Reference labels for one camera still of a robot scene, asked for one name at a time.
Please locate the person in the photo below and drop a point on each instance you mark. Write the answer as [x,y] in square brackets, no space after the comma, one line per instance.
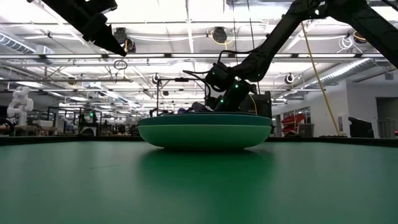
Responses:
[182,110]

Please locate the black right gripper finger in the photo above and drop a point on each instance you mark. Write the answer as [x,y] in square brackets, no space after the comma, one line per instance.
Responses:
[202,107]

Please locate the large light green plate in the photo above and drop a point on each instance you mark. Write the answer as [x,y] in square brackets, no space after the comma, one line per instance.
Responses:
[205,138]

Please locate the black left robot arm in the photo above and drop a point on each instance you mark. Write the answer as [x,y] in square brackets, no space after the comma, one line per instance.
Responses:
[68,9]

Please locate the grey door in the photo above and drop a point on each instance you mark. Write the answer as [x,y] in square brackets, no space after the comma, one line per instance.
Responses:
[387,115]

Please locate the black monitor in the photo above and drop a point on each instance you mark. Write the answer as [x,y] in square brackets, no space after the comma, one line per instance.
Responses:
[264,105]

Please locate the large teal plate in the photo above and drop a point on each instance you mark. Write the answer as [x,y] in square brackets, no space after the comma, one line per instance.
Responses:
[205,119]

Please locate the black workstation frame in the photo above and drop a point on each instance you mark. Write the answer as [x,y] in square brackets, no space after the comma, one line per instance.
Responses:
[157,99]

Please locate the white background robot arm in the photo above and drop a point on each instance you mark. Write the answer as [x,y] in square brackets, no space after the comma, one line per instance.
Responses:
[20,102]

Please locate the grey bin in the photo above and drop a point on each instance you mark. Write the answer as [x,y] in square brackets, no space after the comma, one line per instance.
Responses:
[306,130]

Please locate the silver ventilation duct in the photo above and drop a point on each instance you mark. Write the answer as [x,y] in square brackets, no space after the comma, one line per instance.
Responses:
[348,73]
[15,43]

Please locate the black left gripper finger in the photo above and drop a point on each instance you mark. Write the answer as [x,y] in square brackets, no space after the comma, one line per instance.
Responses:
[110,42]

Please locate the long ceiling light rail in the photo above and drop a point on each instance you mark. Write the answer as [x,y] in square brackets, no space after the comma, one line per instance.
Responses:
[140,56]

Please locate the small black ceiling reel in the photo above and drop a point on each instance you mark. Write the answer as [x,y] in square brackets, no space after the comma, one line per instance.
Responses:
[285,79]
[153,79]

